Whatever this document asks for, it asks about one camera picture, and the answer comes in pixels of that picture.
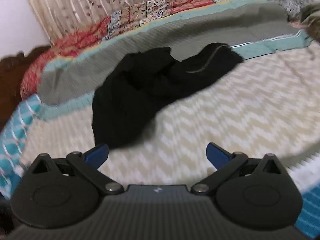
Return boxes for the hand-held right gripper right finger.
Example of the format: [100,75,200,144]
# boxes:
[191,142,288,195]

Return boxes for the teal lattice pillow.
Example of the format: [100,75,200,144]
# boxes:
[0,94,48,198]

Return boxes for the leaf print curtain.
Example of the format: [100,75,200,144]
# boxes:
[18,0,208,46]

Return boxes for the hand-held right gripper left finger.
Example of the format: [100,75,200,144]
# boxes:
[27,143,125,195]

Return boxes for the crumpled olive cloth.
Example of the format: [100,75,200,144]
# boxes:
[287,3,320,43]

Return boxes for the carved wooden headboard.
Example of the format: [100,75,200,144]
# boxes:
[0,44,52,132]

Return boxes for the black pants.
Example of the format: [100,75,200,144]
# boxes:
[91,42,244,149]

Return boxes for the patterned bed sheet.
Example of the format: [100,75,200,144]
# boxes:
[0,0,320,238]

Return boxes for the floral patchwork quilt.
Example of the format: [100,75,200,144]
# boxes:
[19,0,320,100]

